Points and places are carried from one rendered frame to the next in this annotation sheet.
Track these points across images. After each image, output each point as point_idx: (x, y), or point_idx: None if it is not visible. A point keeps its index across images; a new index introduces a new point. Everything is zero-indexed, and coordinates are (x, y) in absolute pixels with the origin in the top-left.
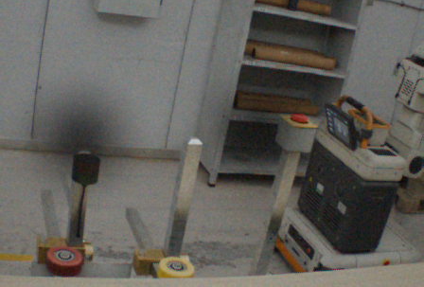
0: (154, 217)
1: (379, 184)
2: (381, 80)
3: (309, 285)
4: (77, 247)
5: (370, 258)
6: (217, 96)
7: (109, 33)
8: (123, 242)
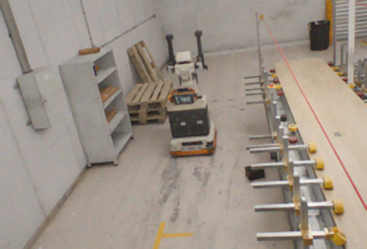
0: (137, 184)
1: (206, 106)
2: None
3: (298, 113)
4: None
5: (212, 130)
6: (94, 130)
7: (44, 137)
8: (156, 194)
